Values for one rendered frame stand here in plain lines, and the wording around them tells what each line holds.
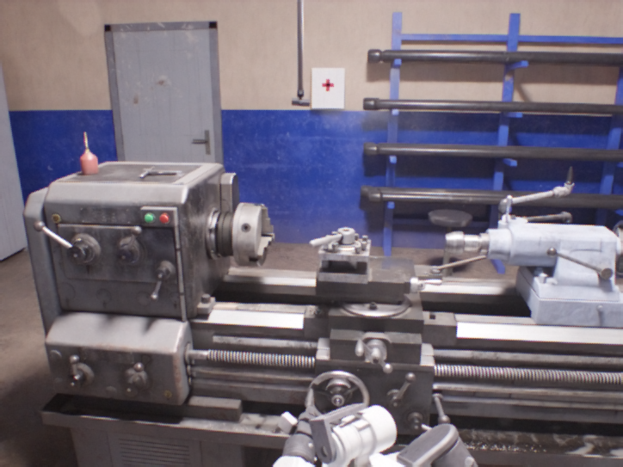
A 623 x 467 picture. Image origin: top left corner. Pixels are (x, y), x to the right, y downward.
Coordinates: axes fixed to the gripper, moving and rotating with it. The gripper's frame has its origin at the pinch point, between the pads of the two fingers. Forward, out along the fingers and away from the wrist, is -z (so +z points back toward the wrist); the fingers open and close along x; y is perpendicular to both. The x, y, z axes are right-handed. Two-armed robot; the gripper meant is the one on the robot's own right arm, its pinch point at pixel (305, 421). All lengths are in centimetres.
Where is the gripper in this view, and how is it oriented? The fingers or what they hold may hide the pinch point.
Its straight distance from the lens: 160.1
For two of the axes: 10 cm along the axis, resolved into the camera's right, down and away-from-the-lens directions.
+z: -1.2, 3.1, -9.4
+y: 9.3, 3.6, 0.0
